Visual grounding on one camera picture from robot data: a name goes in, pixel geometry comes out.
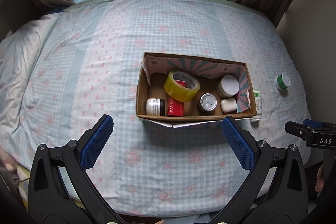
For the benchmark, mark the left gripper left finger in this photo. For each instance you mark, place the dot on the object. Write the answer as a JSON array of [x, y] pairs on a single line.
[[60, 190]]

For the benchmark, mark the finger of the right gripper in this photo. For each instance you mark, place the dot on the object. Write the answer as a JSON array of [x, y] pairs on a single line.
[[312, 124], [299, 130]]

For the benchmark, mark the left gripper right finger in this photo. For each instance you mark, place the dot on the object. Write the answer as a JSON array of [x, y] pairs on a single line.
[[275, 190]]

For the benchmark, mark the white green-label bottle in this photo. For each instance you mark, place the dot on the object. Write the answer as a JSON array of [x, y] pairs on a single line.
[[259, 106]]

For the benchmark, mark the white black-capped cream jar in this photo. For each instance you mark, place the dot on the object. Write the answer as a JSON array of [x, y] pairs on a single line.
[[155, 107]]

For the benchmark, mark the person's right hand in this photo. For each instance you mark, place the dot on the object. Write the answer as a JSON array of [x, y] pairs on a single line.
[[320, 181]]

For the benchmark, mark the person's left hand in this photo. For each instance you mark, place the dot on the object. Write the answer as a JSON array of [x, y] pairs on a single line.
[[9, 163]]

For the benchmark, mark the beige jar white lid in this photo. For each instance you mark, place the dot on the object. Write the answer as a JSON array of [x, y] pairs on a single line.
[[228, 86]]

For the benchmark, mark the brown jar silver lid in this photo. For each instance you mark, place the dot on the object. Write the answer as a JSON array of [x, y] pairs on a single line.
[[207, 102]]

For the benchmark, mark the yellow tape roll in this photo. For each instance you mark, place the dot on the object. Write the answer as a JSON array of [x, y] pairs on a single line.
[[192, 84]]

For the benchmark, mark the red Marlboro cigarette pack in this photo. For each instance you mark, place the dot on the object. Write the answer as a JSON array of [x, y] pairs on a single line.
[[175, 107]]

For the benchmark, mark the open cardboard box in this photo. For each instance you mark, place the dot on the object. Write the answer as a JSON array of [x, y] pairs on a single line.
[[155, 68]]

